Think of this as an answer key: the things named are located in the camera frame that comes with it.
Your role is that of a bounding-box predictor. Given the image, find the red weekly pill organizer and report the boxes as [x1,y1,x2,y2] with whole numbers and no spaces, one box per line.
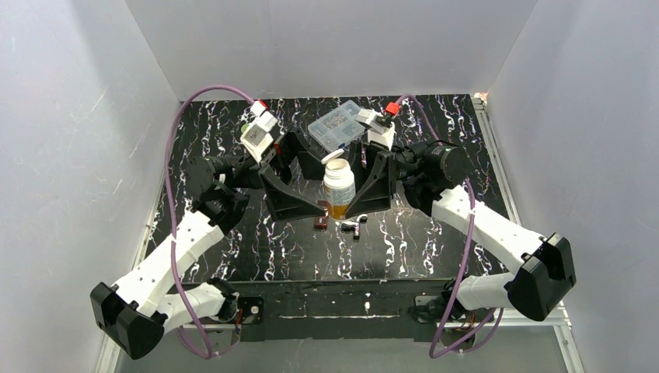
[313,200,329,231]

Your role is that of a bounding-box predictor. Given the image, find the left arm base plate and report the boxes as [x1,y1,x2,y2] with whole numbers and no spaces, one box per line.
[203,295,265,351]

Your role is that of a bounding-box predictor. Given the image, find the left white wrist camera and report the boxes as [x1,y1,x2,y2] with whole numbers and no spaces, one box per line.
[240,100,279,163]

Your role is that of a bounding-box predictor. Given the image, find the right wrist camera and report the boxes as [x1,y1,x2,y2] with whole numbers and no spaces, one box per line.
[355,108,396,151]

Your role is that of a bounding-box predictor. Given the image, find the clear plastic compartment box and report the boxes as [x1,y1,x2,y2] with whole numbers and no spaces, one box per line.
[307,100,366,152]

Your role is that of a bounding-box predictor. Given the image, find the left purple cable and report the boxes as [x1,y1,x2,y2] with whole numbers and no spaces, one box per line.
[163,85,259,361]

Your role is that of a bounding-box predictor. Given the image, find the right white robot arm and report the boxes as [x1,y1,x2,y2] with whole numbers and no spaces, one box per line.
[346,141,576,322]

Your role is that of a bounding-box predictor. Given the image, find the chrome metal faucet fitting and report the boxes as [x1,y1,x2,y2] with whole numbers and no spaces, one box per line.
[340,214,368,241]

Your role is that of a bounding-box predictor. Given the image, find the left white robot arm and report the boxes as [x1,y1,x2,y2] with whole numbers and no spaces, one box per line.
[90,130,329,360]

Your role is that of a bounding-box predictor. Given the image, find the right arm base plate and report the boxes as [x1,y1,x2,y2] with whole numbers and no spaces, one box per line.
[409,294,495,356]

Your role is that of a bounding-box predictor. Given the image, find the white pill bottle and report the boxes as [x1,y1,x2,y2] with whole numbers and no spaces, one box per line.
[321,148,356,221]

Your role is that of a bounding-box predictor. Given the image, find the aluminium frame rail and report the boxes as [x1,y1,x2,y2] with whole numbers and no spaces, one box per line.
[95,95,585,373]

